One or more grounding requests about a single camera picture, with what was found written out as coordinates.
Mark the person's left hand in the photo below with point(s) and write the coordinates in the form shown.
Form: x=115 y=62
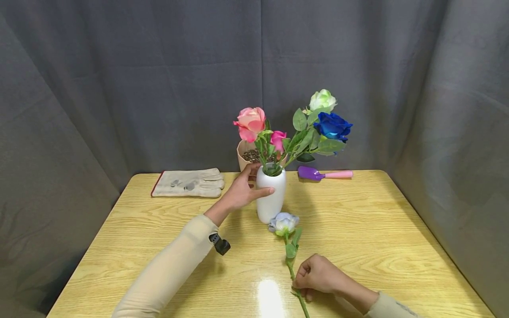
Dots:
x=238 y=192

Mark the person's right hand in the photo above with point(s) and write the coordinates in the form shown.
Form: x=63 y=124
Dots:
x=318 y=276

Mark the person's left index finger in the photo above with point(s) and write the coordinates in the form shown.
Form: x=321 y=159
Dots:
x=252 y=168

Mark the person's left thumb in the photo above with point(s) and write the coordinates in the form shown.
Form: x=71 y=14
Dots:
x=263 y=192

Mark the person's right fingers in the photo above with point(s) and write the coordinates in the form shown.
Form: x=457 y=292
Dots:
x=301 y=287

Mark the white ceramic vase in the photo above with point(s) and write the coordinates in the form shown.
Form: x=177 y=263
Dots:
x=271 y=194

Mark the light blue artificial rose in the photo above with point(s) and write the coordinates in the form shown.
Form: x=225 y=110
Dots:
x=289 y=247

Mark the person's right forearm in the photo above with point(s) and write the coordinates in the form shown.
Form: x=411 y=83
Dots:
x=375 y=300

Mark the person's left forearm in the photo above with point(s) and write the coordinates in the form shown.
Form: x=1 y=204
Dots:
x=169 y=267

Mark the beige flower pot with soil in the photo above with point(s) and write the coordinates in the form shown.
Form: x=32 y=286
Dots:
x=248 y=155

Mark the small pink artificial rose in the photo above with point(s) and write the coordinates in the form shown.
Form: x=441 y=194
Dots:
x=278 y=140

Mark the large pink artificial rose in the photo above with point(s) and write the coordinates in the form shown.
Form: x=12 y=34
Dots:
x=251 y=123

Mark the beige work glove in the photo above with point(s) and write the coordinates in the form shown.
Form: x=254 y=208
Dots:
x=189 y=183

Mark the black wrist band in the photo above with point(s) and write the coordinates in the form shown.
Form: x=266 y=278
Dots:
x=220 y=244

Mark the dark blue artificial rose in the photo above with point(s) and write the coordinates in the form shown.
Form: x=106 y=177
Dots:
x=332 y=126

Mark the white artificial rose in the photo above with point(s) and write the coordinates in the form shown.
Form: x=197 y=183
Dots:
x=322 y=100

